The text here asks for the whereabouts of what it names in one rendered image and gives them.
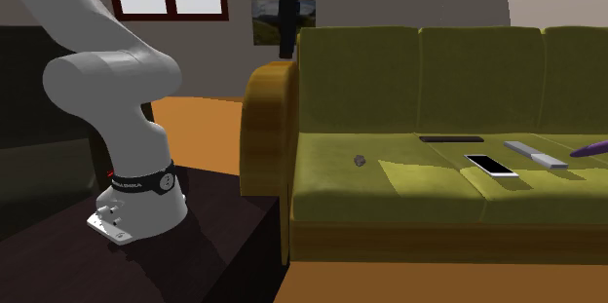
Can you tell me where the purple elongated object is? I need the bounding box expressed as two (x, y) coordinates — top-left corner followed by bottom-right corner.
(569, 138), (608, 159)

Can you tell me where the dark robot stand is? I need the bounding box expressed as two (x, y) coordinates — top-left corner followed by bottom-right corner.
(0, 164), (283, 303)

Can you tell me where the flat black remote control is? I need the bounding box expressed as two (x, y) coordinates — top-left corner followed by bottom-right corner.
(418, 135), (485, 144)

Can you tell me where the green sofa with wooden armrest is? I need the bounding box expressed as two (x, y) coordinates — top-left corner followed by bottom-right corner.
(239, 24), (608, 267)

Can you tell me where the white phone with black screen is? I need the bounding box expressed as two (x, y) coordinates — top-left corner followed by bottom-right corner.
(463, 153), (520, 178)

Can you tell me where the grey remote control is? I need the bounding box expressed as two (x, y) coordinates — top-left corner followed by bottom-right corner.
(503, 140), (570, 170)

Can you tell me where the landscape wall picture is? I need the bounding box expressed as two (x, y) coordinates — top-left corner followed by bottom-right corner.
(250, 0), (317, 47)

